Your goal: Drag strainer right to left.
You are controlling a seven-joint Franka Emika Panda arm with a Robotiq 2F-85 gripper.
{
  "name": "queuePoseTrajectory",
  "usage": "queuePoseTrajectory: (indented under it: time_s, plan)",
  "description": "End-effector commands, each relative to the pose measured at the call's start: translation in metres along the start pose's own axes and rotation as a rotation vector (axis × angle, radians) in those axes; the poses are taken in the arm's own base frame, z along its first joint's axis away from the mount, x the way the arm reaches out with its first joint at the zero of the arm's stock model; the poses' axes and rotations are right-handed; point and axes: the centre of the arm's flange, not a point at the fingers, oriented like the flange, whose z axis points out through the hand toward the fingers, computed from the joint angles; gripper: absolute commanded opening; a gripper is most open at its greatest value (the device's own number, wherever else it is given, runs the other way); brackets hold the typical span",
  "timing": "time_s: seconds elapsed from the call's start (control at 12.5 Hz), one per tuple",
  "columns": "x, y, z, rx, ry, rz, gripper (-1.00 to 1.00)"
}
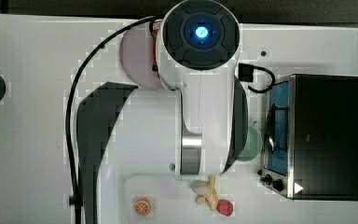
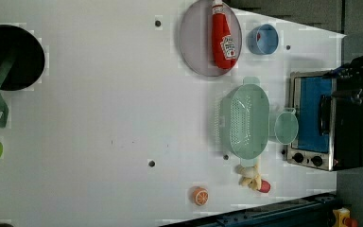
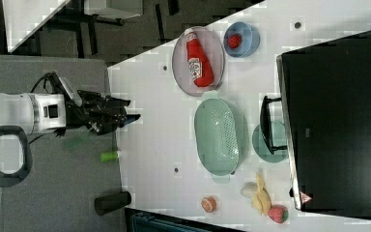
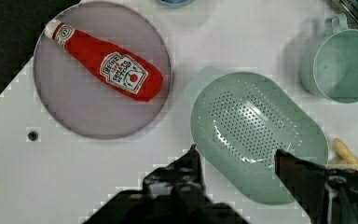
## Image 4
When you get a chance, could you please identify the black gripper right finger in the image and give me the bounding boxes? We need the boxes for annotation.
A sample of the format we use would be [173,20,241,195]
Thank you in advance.
[274,149,358,224]

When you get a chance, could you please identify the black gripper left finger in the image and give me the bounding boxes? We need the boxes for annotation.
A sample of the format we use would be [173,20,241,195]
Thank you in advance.
[142,144,205,199]

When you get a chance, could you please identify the mint green oval strainer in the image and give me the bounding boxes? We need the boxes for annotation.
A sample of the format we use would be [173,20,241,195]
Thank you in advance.
[184,66,329,205]

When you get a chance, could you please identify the yellow plush banana toy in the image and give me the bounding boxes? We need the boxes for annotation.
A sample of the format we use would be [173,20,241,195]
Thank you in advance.
[327,138,358,171]

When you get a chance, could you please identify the red plush ketchup bottle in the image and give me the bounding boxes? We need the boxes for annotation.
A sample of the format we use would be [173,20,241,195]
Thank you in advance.
[44,20,163,102]

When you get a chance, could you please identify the grey round plate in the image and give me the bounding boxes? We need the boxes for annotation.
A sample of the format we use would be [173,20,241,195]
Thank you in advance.
[34,1,172,139]

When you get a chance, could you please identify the mint green mug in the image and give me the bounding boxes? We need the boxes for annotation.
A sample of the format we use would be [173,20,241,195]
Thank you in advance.
[298,14,358,104]

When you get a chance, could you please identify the light blue bowl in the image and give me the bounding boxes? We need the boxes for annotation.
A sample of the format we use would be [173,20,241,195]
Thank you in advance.
[159,0,194,7]

